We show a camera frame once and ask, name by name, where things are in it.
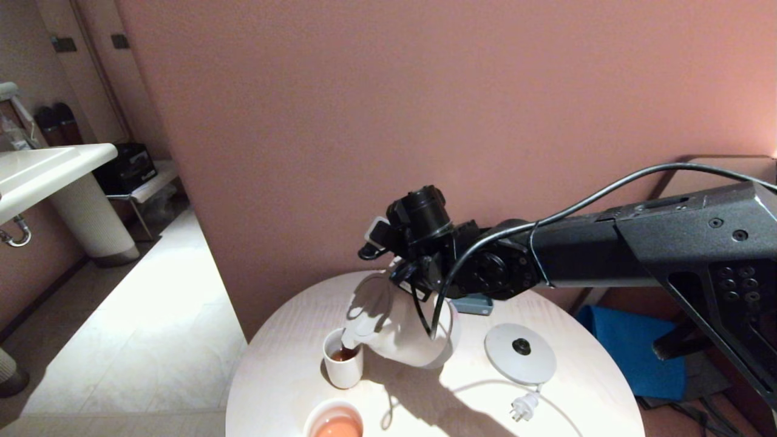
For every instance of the chrome drain pipe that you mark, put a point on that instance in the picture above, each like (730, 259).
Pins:
(23, 233)

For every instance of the white kettle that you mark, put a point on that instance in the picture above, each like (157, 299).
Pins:
(400, 340)

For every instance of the black box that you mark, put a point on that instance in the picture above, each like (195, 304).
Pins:
(124, 170)

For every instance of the blue cloth on floor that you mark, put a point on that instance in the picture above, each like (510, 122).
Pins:
(631, 352)

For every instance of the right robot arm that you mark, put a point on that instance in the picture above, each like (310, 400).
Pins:
(583, 255)

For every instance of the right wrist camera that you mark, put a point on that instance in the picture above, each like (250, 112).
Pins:
(377, 233)

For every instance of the small blue-grey box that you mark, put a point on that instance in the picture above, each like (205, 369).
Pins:
(473, 305)

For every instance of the dark bottle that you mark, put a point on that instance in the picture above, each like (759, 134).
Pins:
(47, 126)
(68, 123)

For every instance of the ribbed round stool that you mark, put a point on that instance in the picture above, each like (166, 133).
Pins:
(9, 376)

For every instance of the white ribbed sink pedestal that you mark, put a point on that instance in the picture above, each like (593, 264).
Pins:
(91, 218)

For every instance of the white cup with tea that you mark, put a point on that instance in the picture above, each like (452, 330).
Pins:
(332, 426)
(343, 371)

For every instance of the white sink basin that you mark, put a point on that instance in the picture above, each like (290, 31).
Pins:
(42, 170)

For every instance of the white metal-legged stool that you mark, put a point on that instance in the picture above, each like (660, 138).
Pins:
(155, 182)

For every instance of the white round kettle base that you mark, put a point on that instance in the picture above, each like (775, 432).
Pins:
(519, 364)

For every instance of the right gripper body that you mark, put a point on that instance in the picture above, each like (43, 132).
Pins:
(425, 273)

